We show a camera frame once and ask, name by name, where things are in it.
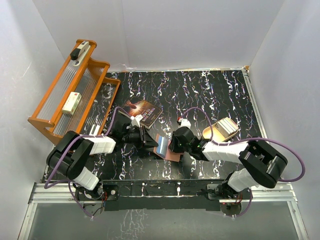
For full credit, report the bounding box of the black white stapler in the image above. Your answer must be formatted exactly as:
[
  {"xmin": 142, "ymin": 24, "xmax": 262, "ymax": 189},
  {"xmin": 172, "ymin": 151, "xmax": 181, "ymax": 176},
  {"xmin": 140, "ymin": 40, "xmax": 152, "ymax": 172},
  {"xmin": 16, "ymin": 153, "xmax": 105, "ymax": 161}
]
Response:
[{"xmin": 70, "ymin": 40, "xmax": 91, "ymax": 67}]

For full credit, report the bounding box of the dark paperback book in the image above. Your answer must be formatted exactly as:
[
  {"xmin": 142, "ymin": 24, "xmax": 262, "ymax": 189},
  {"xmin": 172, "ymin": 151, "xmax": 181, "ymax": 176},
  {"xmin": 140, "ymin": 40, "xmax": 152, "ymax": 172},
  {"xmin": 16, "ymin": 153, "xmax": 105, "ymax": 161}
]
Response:
[{"xmin": 119, "ymin": 96, "xmax": 163, "ymax": 130}]

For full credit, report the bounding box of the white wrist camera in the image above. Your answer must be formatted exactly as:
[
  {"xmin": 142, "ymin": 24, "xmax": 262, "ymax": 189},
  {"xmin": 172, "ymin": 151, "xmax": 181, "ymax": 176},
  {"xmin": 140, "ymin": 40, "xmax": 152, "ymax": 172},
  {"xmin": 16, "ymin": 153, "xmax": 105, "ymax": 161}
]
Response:
[
  {"xmin": 130, "ymin": 114, "xmax": 143, "ymax": 128},
  {"xmin": 177, "ymin": 117, "xmax": 191, "ymax": 129}
]

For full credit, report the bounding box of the orange wooden shelf rack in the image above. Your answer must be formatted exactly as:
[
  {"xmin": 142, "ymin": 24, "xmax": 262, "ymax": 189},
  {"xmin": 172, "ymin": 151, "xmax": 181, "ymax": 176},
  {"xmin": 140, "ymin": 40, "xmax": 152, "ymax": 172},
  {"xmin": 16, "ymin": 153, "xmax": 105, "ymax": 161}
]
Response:
[{"xmin": 28, "ymin": 39, "xmax": 121, "ymax": 145}]

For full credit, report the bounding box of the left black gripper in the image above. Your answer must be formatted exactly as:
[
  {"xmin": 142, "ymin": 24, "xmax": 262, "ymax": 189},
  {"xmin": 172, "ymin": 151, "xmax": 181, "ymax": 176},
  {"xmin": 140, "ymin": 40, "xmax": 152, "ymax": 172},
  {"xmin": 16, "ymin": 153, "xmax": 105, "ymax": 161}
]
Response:
[{"xmin": 122, "ymin": 125, "xmax": 159, "ymax": 149}]

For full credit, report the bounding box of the beige oval tray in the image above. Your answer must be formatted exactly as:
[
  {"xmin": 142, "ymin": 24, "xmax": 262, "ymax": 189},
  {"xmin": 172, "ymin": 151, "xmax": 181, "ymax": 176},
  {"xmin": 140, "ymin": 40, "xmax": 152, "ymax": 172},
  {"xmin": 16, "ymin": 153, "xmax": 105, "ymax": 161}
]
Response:
[{"xmin": 202, "ymin": 117, "xmax": 240, "ymax": 143}]

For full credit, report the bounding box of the stack of credit cards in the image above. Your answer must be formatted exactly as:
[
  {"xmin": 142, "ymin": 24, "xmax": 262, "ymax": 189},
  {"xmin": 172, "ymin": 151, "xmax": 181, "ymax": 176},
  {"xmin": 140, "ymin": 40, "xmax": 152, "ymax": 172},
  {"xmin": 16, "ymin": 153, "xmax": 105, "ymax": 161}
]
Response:
[{"xmin": 215, "ymin": 117, "xmax": 239, "ymax": 138}]

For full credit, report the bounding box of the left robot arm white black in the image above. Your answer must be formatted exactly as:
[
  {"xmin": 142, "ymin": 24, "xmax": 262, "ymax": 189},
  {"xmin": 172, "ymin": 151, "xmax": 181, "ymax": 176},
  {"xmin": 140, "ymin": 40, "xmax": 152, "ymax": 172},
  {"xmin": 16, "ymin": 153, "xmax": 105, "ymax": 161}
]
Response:
[{"xmin": 46, "ymin": 117, "xmax": 159, "ymax": 200}]

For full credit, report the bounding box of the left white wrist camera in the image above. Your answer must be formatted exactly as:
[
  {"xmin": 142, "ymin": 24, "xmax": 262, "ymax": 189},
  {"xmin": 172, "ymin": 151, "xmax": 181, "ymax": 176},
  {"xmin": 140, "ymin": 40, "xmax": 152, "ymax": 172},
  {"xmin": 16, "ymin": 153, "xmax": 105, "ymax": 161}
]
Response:
[{"xmin": 130, "ymin": 114, "xmax": 143, "ymax": 128}]

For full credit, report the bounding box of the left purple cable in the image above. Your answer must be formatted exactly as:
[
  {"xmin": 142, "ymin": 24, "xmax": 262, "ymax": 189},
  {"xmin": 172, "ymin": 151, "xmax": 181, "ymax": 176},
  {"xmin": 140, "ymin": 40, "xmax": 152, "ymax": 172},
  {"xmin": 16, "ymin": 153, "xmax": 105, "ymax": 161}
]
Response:
[{"xmin": 43, "ymin": 106, "xmax": 133, "ymax": 218}]

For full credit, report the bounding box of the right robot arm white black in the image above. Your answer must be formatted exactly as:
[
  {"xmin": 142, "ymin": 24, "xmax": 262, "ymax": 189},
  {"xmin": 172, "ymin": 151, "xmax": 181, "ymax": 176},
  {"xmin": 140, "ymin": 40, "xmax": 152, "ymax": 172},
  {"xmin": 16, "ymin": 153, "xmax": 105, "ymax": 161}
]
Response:
[{"xmin": 168, "ymin": 126, "xmax": 288, "ymax": 199}]

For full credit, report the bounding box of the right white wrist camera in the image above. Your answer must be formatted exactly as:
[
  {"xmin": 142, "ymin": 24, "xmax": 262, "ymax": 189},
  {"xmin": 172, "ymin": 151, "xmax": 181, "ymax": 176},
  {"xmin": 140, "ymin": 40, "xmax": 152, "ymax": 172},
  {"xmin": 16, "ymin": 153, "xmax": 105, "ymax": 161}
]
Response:
[{"xmin": 177, "ymin": 117, "xmax": 191, "ymax": 129}]

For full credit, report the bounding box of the small white green box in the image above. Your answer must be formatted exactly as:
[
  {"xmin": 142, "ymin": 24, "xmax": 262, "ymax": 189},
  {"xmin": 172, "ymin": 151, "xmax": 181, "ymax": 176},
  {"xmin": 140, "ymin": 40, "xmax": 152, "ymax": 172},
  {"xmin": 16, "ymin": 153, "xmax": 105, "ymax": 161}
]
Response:
[{"xmin": 62, "ymin": 91, "xmax": 82, "ymax": 115}]

